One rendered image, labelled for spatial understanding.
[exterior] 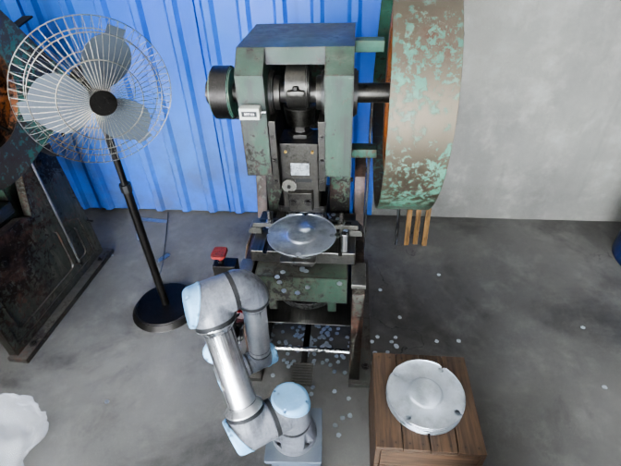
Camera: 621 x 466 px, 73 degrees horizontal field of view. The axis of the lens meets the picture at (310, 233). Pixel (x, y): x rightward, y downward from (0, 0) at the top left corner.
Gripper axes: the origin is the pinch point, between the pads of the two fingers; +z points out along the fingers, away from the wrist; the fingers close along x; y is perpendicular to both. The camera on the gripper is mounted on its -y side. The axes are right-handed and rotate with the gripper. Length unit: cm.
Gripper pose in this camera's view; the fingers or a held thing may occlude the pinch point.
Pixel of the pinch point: (239, 313)
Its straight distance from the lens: 178.4
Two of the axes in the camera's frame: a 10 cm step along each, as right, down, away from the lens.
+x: 10.0, 0.3, -0.9
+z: 0.9, -1.3, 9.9
